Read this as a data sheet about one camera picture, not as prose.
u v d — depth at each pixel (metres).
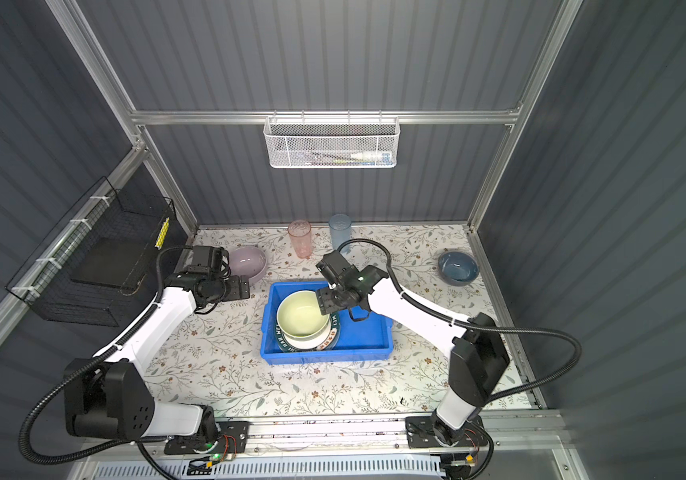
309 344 0.84
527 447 0.72
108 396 0.41
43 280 0.61
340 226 1.08
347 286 0.57
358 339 0.90
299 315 0.90
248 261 1.05
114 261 0.72
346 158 0.96
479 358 0.43
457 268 1.05
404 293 0.52
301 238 1.04
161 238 0.82
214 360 0.87
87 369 0.41
